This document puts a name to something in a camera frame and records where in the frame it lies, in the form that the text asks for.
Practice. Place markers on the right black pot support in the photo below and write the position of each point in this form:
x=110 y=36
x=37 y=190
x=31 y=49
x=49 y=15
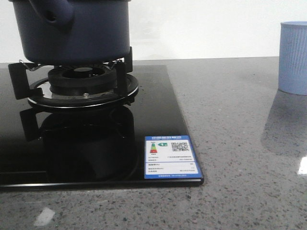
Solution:
x=39 y=94

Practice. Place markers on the light blue ribbed cup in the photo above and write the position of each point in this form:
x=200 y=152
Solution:
x=293 y=58

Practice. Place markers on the dark blue cooking pot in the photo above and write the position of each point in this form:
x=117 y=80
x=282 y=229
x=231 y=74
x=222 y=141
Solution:
x=70 y=32

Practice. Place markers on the right black gas burner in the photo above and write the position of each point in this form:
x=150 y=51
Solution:
x=77 y=80

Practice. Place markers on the black glass gas stove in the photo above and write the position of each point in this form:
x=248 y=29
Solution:
x=98 y=147

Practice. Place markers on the blue energy label sticker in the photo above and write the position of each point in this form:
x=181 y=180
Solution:
x=170 y=157

